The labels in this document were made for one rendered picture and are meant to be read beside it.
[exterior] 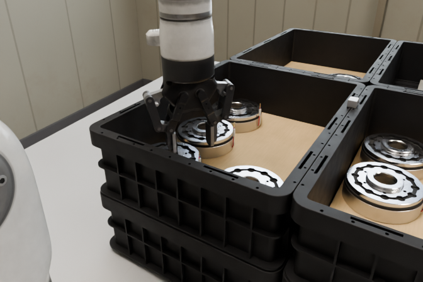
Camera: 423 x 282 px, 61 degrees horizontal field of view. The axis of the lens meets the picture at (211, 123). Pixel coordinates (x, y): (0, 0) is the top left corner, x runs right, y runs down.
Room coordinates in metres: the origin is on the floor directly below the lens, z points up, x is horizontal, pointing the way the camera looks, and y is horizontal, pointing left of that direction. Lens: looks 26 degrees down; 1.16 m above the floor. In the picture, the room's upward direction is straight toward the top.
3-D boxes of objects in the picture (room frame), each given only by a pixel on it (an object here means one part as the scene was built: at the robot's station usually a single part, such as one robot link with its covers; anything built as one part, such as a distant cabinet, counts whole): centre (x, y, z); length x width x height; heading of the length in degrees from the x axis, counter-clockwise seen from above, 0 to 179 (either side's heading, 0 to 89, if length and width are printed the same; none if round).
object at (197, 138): (0.58, 0.01, 0.86); 0.10 x 0.10 x 0.01
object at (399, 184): (0.41, -0.24, 0.86); 0.05 x 0.05 x 0.01
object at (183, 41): (0.51, 0.04, 1.05); 0.11 x 0.09 x 0.06; 20
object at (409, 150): (0.51, -0.30, 0.86); 0.05 x 0.05 x 0.01
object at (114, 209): (0.54, -0.05, 0.76); 0.40 x 0.30 x 0.12; 148
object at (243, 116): (0.67, -0.05, 0.86); 0.10 x 0.10 x 0.01
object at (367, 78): (0.87, -0.27, 0.92); 0.40 x 0.30 x 0.02; 148
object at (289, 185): (0.54, -0.05, 0.92); 0.40 x 0.30 x 0.02; 148
